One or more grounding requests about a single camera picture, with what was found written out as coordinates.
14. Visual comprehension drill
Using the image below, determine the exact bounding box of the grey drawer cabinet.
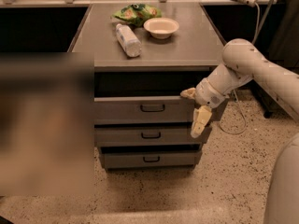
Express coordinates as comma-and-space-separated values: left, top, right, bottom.
67, 2, 236, 173

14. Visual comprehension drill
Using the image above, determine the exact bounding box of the white paper bowl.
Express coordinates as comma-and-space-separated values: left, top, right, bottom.
143, 18, 179, 39

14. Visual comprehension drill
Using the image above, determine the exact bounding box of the grey bottom drawer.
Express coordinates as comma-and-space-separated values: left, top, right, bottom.
99, 151, 202, 169

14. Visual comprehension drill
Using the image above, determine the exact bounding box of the white cable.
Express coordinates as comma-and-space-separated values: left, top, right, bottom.
218, 2, 262, 136

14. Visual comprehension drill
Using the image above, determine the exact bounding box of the grey top drawer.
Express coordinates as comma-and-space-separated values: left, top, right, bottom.
93, 96, 198, 125

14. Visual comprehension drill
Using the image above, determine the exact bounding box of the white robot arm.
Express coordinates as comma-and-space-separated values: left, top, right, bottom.
180, 38, 299, 224

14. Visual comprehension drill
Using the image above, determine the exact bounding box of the clear plastic water bottle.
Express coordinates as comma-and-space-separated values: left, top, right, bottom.
116, 23, 141, 58

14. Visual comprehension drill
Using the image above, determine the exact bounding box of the grey middle drawer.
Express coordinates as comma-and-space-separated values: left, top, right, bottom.
95, 125, 212, 147

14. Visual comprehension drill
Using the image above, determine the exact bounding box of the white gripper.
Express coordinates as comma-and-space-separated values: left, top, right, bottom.
180, 78, 225, 138

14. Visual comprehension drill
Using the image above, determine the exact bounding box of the green chip bag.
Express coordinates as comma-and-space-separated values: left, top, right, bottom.
112, 4, 162, 27

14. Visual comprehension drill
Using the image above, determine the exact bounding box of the grey drawer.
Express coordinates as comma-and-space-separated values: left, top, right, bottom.
93, 96, 198, 125
99, 151, 202, 169
95, 125, 212, 147

